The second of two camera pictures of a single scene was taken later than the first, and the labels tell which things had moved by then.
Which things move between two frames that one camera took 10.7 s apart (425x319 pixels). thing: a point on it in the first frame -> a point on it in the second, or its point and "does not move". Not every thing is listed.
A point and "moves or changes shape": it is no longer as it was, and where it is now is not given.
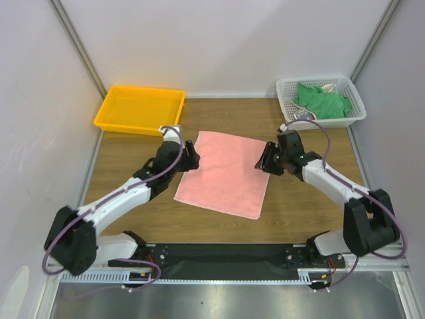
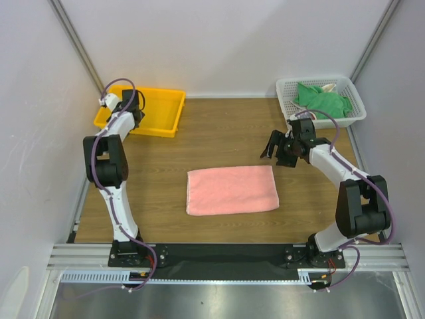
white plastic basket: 331,100 does not move
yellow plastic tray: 141,109 does not move
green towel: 323,105 does not move
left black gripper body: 185,163 -> 142,115
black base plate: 196,261 does not move
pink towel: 226,177 moves or changes shape
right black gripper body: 269,159 -> 280,150
